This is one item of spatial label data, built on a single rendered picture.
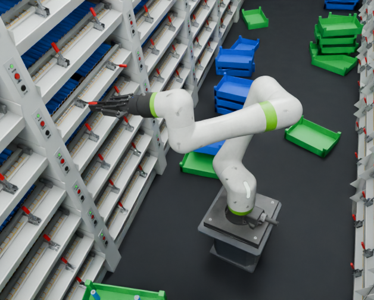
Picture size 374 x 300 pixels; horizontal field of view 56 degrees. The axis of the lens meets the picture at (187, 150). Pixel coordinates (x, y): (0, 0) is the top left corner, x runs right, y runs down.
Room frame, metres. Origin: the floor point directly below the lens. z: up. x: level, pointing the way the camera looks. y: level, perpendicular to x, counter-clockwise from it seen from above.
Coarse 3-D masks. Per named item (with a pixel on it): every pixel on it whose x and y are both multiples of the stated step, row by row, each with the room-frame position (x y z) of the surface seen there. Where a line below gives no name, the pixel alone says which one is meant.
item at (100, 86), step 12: (108, 36) 1.57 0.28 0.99; (120, 48) 1.53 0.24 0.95; (120, 60) 1.45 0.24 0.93; (108, 72) 1.36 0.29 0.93; (96, 84) 1.28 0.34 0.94; (108, 84) 1.32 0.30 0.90; (84, 96) 1.20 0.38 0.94; (96, 96) 1.22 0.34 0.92; (84, 108) 1.14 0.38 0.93; (72, 120) 1.07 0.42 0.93; (60, 132) 0.98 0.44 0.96; (72, 132) 1.05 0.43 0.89
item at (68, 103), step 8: (112, 48) 1.50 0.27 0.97; (112, 56) 1.47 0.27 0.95; (104, 64) 1.40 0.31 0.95; (96, 72) 1.33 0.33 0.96; (88, 80) 1.27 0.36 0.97; (80, 88) 1.22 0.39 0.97; (88, 88) 1.24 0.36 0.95; (72, 96) 1.17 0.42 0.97; (64, 104) 1.13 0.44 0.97; (56, 112) 1.08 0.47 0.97; (56, 120) 1.05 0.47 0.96
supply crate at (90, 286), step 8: (88, 280) 0.60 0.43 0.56; (88, 288) 0.58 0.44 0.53; (96, 288) 0.60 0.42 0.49; (104, 288) 0.59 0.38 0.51; (112, 288) 0.58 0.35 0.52; (120, 288) 0.56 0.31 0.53; (128, 288) 0.56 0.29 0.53; (88, 296) 0.57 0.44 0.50; (104, 296) 0.56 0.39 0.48; (112, 296) 0.56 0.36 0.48; (120, 296) 0.55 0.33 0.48; (128, 296) 0.55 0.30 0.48; (144, 296) 0.54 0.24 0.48; (152, 296) 0.53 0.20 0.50; (160, 296) 0.50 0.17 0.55
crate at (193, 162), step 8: (192, 152) 1.68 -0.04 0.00; (184, 160) 1.60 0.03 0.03; (192, 160) 1.61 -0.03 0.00; (200, 160) 1.60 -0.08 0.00; (208, 160) 1.59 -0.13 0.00; (184, 168) 1.52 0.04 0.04; (192, 168) 1.50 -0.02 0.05; (200, 168) 1.53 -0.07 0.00; (208, 168) 1.52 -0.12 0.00; (208, 176) 1.45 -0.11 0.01; (216, 176) 1.43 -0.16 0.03
